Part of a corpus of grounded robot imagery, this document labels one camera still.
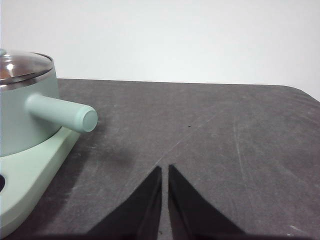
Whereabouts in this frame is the green breakfast machine base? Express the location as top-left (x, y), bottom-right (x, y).
top-left (0, 127), bottom-right (81, 239)

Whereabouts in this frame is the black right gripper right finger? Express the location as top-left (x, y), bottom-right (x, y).
top-left (167, 164), bottom-right (245, 235)

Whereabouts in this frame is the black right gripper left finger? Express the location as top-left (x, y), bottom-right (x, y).
top-left (87, 166), bottom-right (163, 235)

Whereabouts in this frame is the glass lid with green knob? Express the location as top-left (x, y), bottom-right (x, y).
top-left (0, 48), bottom-right (54, 87)

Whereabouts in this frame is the green pot with handle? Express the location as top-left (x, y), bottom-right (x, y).
top-left (0, 56), bottom-right (99, 158)

